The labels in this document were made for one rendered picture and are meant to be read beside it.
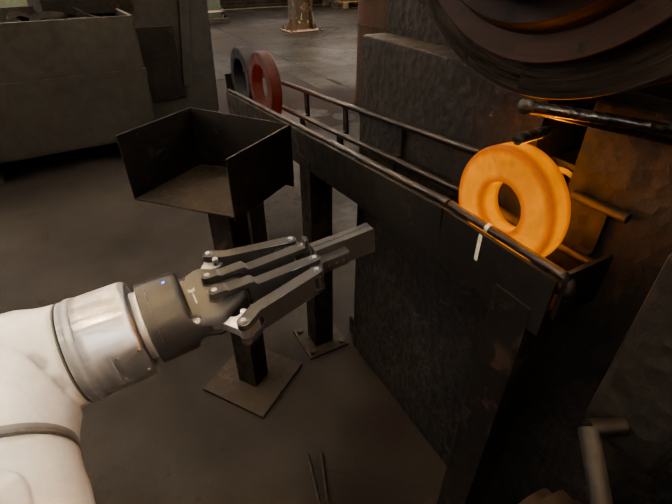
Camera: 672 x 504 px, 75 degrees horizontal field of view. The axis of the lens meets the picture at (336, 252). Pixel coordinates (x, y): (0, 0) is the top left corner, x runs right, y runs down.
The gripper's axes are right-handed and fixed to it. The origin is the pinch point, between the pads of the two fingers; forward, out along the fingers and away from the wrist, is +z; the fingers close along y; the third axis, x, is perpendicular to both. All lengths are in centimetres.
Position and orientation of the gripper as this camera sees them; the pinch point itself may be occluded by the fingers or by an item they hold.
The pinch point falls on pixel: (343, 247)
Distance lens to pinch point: 46.0
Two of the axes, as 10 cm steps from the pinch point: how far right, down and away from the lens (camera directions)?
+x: -0.8, -8.0, -6.0
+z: 8.7, -3.4, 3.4
